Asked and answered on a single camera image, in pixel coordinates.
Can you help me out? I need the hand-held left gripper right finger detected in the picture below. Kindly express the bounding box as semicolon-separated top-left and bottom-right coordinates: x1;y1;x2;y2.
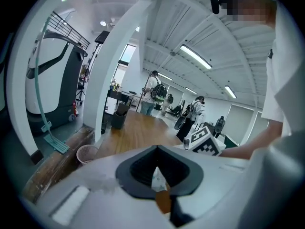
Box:
157;134;305;229

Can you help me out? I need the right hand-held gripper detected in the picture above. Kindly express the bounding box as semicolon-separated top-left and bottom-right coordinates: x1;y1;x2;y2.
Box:
183;125;226;157

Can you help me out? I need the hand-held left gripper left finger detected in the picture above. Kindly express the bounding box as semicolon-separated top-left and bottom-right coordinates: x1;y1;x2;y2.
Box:
35;145;178;229

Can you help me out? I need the person's right forearm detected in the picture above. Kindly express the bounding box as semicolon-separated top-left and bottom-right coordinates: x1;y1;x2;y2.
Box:
219;121;284;161

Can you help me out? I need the pink plastic wastebasket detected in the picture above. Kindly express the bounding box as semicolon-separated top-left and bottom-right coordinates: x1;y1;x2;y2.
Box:
76;145;99;165

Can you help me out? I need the worn wooden step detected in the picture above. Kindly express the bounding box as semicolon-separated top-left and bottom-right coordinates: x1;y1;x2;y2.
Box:
22;125;96;204

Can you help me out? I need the teal flat mop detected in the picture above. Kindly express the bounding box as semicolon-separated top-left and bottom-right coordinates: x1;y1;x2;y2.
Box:
34;16;70;155

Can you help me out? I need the person in white shirt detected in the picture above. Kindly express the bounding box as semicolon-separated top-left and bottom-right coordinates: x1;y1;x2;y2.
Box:
261;0;305;138

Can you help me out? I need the black tripod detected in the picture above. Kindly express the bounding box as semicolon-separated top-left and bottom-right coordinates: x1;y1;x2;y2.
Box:
75;82;87;105

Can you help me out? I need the white and black cleaning robot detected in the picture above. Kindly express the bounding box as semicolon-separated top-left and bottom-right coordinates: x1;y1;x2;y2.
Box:
25;30;89;135

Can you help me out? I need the person's head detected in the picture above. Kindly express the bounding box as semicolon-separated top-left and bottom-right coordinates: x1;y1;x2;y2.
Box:
220;0;278;30

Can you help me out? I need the black light panel stand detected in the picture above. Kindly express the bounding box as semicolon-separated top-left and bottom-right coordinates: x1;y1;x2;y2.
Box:
86;30;111;85

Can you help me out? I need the black metal railing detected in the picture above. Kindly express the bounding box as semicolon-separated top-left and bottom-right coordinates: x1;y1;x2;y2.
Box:
51;10;92;51

